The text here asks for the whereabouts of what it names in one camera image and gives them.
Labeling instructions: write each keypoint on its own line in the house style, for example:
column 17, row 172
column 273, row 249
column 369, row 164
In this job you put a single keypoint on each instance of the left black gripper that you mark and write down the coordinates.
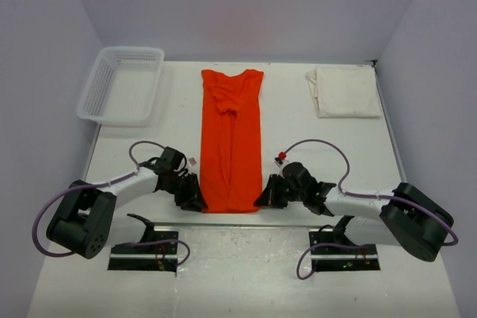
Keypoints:
column 193, row 196

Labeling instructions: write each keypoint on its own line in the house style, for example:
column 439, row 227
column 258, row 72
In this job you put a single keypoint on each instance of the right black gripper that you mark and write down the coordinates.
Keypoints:
column 270, row 197

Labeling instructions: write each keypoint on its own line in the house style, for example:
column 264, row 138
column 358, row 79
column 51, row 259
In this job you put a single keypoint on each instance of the orange t-shirt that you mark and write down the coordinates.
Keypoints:
column 231, row 141

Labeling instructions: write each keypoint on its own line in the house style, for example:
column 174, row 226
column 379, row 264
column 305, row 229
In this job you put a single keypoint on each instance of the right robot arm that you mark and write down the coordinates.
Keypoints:
column 403, row 217

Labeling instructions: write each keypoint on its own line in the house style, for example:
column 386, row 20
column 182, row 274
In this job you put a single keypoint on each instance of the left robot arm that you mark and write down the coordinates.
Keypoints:
column 85, row 222

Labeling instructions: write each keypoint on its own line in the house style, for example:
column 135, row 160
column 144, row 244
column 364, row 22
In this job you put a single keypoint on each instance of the folded white t-shirt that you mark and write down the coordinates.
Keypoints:
column 344, row 92

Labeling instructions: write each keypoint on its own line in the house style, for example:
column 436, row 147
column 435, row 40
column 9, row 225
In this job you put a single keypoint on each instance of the white plastic basket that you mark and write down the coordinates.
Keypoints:
column 121, row 88

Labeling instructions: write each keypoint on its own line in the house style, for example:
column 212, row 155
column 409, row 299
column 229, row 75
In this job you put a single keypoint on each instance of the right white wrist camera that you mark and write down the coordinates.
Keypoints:
column 281, row 159

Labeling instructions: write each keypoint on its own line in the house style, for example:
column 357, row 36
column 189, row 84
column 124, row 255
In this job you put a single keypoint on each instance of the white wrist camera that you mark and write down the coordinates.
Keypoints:
column 191, row 162
column 281, row 159

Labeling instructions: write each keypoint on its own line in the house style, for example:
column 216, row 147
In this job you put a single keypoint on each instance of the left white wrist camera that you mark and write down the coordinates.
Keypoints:
column 191, row 162

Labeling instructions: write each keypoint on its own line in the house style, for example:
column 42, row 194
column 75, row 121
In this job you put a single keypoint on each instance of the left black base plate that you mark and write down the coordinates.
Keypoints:
column 159, row 258

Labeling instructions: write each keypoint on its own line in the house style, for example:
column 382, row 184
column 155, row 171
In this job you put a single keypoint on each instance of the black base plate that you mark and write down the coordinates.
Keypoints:
column 333, row 259
column 159, row 258

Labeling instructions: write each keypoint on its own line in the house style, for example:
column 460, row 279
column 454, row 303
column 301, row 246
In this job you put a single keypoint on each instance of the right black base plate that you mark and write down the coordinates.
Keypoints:
column 333, row 259

